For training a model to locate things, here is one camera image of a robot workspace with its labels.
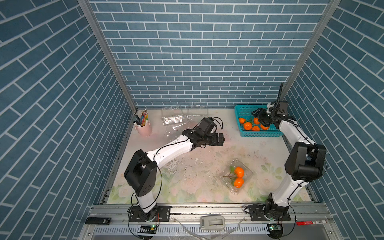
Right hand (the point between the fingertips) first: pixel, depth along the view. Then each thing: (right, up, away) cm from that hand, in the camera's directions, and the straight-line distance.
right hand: (256, 115), depth 94 cm
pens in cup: (-73, -2, +3) cm, 73 cm away
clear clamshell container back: (-40, +2, +26) cm, 48 cm away
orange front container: (-14, -32, -11) cm, 37 cm away
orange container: (-6, -3, +13) cm, 15 cm away
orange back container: (+4, -9, +11) cm, 15 cm away
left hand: (-23, -15, -11) cm, 30 cm away
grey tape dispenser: (-30, -52, -25) cm, 65 cm away
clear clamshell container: (-55, -3, +7) cm, 56 cm away
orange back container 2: (+11, -9, +14) cm, 20 cm away
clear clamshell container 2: (-54, -10, +7) cm, 55 cm away
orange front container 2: (-15, -37, -15) cm, 43 cm away
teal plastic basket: (-3, +3, +14) cm, 15 cm away
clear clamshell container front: (-16, -35, -10) cm, 39 cm away
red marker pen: (+16, -53, -23) cm, 60 cm away
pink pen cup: (-74, -10, +8) cm, 75 cm away
